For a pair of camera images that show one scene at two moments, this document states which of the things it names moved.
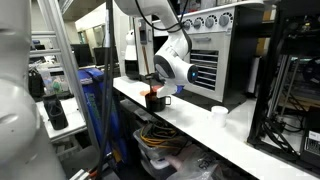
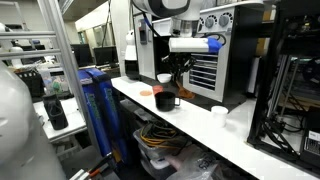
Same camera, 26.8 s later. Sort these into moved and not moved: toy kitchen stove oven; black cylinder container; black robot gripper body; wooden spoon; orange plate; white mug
Moved: black robot gripper body; wooden spoon
Not moved: black cylinder container; toy kitchen stove oven; orange plate; white mug
